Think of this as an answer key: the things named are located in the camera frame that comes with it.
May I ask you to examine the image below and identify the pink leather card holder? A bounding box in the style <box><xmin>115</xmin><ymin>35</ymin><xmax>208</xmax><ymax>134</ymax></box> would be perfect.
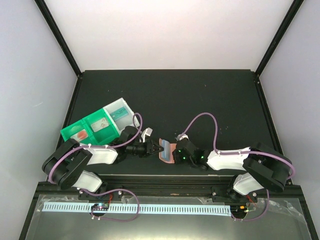
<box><xmin>158</xmin><ymin>138</ymin><xmax>177</xmax><ymax>164</ymax></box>

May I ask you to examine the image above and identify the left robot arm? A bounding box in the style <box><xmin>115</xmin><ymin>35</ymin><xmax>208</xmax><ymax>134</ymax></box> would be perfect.
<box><xmin>41</xmin><ymin>126</ymin><xmax>165</xmax><ymax>200</ymax></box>

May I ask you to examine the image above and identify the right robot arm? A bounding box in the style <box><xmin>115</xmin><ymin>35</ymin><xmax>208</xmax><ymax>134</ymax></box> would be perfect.
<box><xmin>172</xmin><ymin>138</ymin><xmax>295</xmax><ymax>204</ymax></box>

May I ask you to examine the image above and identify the teal card in bin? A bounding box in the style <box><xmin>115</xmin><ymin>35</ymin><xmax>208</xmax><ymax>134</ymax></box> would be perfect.
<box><xmin>110</xmin><ymin>107</ymin><xmax>133</xmax><ymax>122</ymax></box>

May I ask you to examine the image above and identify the grey card in bin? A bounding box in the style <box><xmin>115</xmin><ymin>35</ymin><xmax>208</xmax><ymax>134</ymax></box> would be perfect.
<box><xmin>90</xmin><ymin>117</ymin><xmax>109</xmax><ymax>133</ymax></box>

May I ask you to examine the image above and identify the red circle card in bin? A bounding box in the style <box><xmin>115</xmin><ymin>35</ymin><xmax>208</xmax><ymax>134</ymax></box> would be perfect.
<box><xmin>70</xmin><ymin>129</ymin><xmax>89</xmax><ymax>142</ymax></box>

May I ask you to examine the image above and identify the white plastic bin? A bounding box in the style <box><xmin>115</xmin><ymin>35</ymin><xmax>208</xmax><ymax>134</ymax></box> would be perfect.
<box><xmin>103</xmin><ymin>97</ymin><xmax>140</xmax><ymax>133</ymax></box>

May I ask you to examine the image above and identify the green plastic bin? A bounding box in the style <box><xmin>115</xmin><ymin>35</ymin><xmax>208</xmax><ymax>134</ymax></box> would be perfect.
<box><xmin>60</xmin><ymin>108</ymin><xmax>120</xmax><ymax>146</ymax></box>

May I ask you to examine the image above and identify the small circuit board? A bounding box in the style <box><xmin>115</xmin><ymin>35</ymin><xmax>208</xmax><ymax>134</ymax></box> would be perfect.
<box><xmin>91</xmin><ymin>203</ymin><xmax>109</xmax><ymax>211</ymax></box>

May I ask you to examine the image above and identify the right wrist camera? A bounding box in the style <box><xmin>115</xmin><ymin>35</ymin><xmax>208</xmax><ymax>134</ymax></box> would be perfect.
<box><xmin>175</xmin><ymin>133</ymin><xmax>189</xmax><ymax>142</ymax></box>

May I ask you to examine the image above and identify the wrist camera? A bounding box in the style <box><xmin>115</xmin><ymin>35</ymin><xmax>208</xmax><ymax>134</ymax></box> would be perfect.
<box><xmin>175</xmin><ymin>133</ymin><xmax>189</xmax><ymax>142</ymax></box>
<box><xmin>140</xmin><ymin>127</ymin><xmax>153</xmax><ymax>143</ymax></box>

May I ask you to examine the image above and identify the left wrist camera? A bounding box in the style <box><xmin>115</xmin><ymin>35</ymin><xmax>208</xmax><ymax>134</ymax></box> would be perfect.
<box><xmin>140</xmin><ymin>127</ymin><xmax>153</xmax><ymax>143</ymax></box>

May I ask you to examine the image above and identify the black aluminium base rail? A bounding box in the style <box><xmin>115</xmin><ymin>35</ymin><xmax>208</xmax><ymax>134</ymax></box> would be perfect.
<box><xmin>33</xmin><ymin>175</ymin><xmax>306</xmax><ymax>202</ymax></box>

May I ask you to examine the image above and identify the white slotted cable duct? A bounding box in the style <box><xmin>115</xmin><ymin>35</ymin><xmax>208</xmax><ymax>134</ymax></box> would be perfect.
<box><xmin>42</xmin><ymin>202</ymin><xmax>231</xmax><ymax>217</ymax></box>

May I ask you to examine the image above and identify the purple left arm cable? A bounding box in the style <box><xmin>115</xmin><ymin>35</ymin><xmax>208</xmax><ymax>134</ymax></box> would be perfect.
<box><xmin>48</xmin><ymin>112</ymin><xmax>143</xmax><ymax>185</ymax></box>

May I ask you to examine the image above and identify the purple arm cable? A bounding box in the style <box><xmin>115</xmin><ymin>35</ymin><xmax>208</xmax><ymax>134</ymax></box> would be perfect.
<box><xmin>181</xmin><ymin>112</ymin><xmax>296</xmax><ymax>181</ymax></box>
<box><xmin>48</xmin><ymin>112</ymin><xmax>143</xmax><ymax>185</ymax></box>

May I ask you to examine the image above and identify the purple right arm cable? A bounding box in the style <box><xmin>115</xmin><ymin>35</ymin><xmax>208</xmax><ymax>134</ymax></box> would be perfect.
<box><xmin>181</xmin><ymin>112</ymin><xmax>296</xmax><ymax>181</ymax></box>

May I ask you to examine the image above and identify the left black frame post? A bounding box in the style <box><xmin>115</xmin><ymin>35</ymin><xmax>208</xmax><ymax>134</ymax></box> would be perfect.
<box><xmin>34</xmin><ymin>0</ymin><xmax>82</xmax><ymax>78</ymax></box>

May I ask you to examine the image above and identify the black frame post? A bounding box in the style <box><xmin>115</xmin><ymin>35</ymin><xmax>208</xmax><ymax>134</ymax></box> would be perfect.
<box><xmin>34</xmin><ymin>0</ymin><xmax>82</xmax><ymax>78</ymax></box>
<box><xmin>255</xmin><ymin>0</ymin><xmax>304</xmax><ymax>77</ymax></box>

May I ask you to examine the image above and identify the right black frame post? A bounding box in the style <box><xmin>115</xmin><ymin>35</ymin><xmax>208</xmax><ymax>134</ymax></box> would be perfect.
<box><xmin>255</xmin><ymin>0</ymin><xmax>304</xmax><ymax>77</ymax></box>

